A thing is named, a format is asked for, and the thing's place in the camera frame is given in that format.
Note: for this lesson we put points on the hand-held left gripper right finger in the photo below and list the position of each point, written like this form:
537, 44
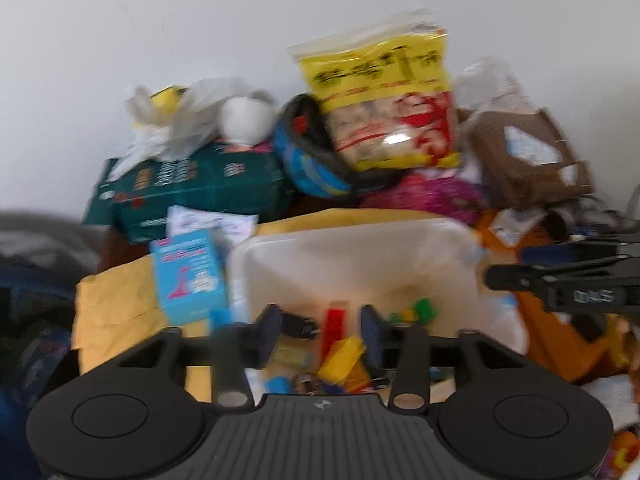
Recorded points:
371, 337

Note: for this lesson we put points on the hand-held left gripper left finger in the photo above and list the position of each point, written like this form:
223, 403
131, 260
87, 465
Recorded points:
270, 335

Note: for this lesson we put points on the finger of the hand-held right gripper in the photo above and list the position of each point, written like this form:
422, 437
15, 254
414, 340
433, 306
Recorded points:
520, 277
560, 253

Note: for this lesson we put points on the black plug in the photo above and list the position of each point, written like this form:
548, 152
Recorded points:
300, 327

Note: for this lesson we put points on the beige card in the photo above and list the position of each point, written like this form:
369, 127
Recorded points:
292, 359

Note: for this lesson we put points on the yellow plastic piece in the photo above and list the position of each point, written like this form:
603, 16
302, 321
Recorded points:
342, 360

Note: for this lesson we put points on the red toy brick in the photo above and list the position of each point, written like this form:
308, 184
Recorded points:
332, 327

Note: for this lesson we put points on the orange plastic piece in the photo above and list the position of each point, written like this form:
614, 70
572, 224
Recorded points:
359, 381

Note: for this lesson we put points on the small blue piece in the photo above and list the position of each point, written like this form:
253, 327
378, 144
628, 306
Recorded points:
277, 385

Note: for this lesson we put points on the green toy brick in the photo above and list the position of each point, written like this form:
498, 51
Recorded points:
422, 310

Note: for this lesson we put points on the clear plastic container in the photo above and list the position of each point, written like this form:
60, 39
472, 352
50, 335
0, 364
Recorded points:
350, 260

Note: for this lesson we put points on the white small box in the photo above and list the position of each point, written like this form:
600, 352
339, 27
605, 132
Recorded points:
515, 222

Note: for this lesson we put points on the orange package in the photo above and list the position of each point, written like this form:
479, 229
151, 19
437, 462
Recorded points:
555, 335

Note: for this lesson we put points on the brown cardboard box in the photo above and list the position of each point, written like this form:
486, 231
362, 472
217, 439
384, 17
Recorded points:
520, 175

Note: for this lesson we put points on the light blue small box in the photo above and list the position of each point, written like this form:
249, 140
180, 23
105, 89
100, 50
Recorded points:
187, 275

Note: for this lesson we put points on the white printed paper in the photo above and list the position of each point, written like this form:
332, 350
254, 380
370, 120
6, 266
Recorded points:
225, 222

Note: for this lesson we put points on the pink packet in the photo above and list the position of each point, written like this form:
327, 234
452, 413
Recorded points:
430, 192

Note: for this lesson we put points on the dark green cardboard box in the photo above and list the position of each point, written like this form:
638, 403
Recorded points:
200, 185

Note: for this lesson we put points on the blue and black helmet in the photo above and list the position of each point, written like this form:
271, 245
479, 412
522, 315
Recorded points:
305, 165

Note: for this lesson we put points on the clear crumpled plastic bag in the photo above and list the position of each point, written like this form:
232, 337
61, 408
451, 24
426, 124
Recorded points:
492, 85

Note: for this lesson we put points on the white round object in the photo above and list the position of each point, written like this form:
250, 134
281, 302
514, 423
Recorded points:
247, 120

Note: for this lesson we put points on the white plastic bag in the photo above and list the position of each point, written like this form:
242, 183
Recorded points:
190, 120

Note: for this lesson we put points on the dark blue cloth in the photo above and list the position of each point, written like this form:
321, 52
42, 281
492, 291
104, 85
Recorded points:
30, 335

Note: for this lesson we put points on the yellow snack bag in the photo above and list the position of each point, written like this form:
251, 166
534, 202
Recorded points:
380, 75

